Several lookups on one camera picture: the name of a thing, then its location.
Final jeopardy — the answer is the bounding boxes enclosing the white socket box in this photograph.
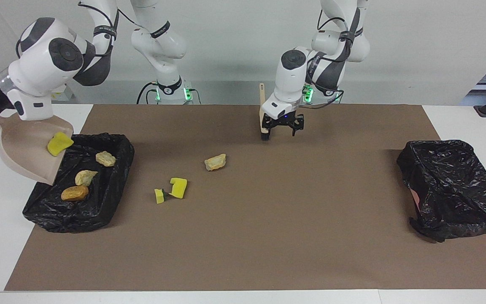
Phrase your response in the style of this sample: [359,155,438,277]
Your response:
[54,83,74,102]

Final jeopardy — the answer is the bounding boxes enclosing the black base cable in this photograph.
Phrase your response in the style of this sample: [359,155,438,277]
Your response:
[136,81,159,105]

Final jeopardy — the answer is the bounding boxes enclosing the brown paper table mat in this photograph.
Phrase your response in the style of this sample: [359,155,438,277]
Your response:
[5,104,486,292]

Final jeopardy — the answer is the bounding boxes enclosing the orange striped croissant piece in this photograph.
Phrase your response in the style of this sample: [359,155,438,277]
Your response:
[95,151,117,167]

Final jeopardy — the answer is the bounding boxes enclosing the notched yellow sponge piece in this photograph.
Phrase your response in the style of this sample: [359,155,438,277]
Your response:
[168,177,188,199]

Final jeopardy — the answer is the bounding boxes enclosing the beige hand brush black bristles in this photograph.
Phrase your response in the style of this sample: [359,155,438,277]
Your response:
[259,83,271,141]

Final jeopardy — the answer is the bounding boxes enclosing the black-bagged bin with pink patch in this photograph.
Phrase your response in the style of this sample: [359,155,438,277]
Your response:
[397,140,486,243]

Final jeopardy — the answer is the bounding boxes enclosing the pale ridged foam chunk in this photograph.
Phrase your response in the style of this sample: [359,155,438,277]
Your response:
[75,170,99,187]

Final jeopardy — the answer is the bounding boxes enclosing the golden brown bread roll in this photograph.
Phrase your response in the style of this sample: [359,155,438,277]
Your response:
[61,185,89,202]

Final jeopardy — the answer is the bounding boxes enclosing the beige blocky foam chunk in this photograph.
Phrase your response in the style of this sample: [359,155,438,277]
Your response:
[204,153,227,171]

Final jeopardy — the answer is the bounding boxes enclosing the plain yellow sponge piece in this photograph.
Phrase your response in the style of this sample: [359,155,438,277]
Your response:
[47,132,75,157]

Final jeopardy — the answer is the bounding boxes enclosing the beige plastic dustpan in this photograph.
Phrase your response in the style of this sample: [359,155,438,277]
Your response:
[0,111,75,186]

